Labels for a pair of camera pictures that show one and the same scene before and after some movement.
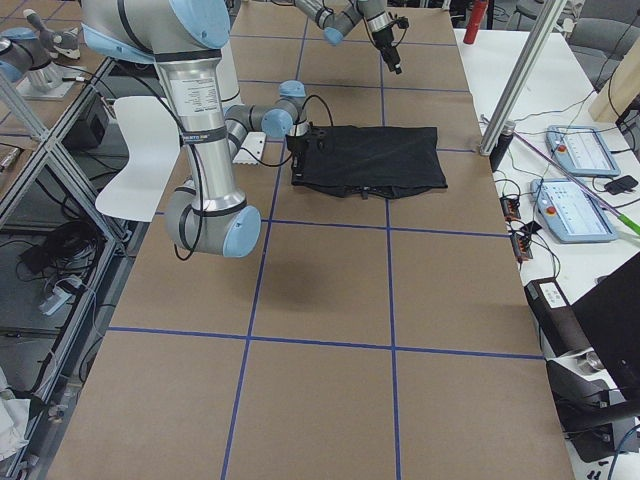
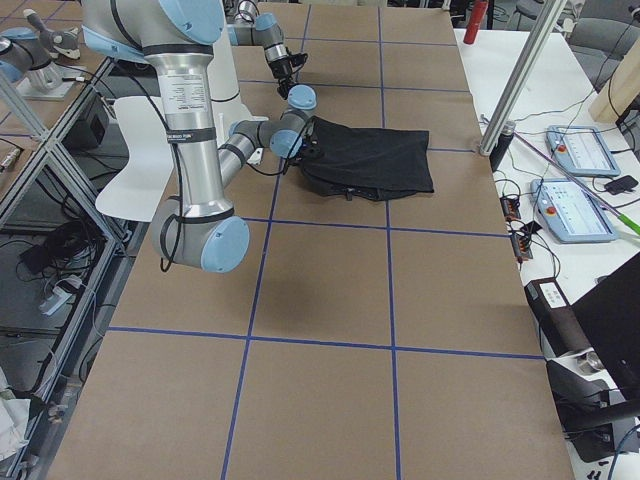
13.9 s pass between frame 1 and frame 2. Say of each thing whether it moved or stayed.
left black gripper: moved
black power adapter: stayed
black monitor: stayed
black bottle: stayed
